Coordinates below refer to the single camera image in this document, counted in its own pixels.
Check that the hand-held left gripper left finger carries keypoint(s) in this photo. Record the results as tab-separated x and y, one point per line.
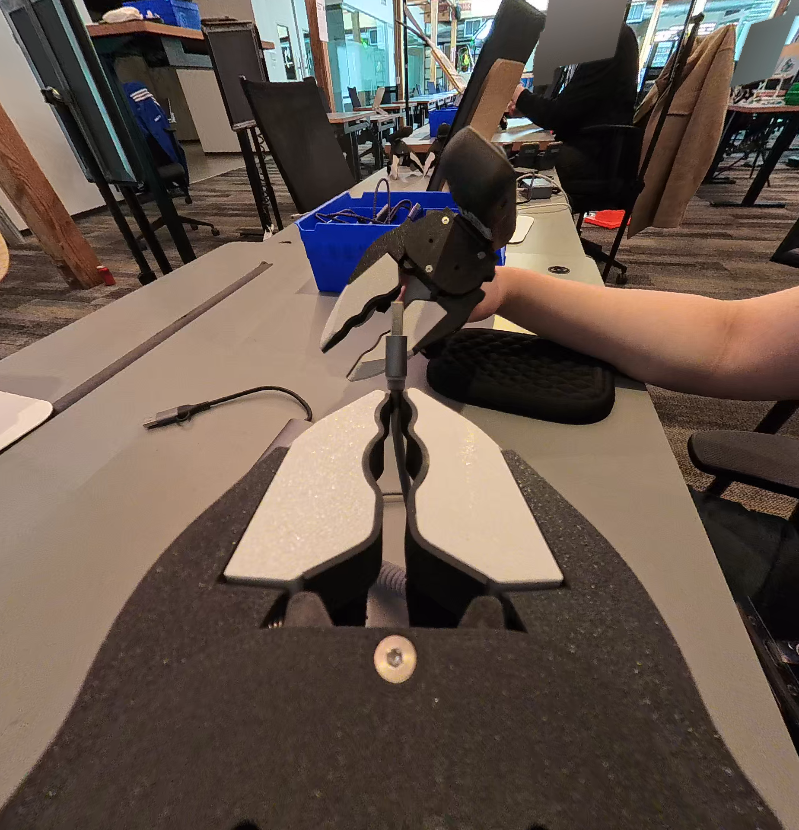
308	512

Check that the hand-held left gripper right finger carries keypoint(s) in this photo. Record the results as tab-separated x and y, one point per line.
483	512

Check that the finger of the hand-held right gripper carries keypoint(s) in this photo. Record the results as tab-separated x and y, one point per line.
363	285
370	363

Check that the blue plastic bin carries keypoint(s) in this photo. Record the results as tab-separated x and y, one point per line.
334	259

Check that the grey USB hub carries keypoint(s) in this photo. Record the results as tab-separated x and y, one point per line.
172	415

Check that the person's right forearm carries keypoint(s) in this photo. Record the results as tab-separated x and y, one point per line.
665	331

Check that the grey desk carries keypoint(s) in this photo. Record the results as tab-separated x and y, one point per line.
146	486

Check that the wooden-top desk with black legs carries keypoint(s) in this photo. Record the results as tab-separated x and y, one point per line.
762	110

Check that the person's right hand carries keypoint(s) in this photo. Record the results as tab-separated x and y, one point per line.
500	295

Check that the idle black gripper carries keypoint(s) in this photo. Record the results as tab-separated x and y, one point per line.
436	149
399	149

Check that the grey power adapter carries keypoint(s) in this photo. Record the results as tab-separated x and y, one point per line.
535	188

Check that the small blue bin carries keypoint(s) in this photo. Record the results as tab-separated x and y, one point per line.
443	120

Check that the black wrist rest pad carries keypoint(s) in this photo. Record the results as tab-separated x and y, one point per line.
522	376

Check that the black mesh chair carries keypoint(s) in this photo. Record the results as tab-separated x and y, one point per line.
295	142

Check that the red cloth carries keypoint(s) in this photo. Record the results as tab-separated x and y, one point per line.
607	219

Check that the black easel board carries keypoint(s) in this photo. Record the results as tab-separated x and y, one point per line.
234	71

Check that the small red item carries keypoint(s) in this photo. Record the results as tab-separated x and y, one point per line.
106	275

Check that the blue jacket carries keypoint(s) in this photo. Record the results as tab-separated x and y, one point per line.
156	129

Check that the beige coat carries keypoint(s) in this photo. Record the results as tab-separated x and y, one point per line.
684	129

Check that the black office chair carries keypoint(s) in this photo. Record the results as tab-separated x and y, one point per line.
749	457

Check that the white document stand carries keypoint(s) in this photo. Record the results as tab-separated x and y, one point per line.
10	418

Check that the blue crate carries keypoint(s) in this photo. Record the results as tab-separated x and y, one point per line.
172	13

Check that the wooden-top table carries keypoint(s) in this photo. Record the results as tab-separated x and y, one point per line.
146	32

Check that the glass board on black stand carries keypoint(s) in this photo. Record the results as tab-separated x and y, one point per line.
81	84

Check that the wooden post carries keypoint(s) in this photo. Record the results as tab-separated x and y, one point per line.
43	207

